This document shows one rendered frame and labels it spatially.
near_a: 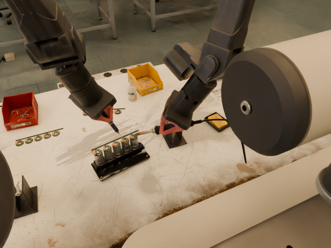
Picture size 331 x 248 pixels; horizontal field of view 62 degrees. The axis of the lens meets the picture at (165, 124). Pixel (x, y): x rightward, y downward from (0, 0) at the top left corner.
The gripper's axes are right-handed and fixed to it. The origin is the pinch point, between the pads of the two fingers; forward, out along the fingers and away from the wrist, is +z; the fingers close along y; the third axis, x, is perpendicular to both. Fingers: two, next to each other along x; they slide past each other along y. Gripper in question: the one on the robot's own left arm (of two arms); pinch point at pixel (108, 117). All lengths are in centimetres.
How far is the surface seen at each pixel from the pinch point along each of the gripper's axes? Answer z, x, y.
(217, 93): 35, -40, 1
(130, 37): 146, -110, 189
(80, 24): 139, -91, 262
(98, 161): 12.3, 9.6, 1.8
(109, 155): 12.9, 6.2, 0.9
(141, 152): 19.0, -0.8, -2.4
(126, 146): 14.4, 1.0, -0.3
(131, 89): 20.8, -16.7, 20.2
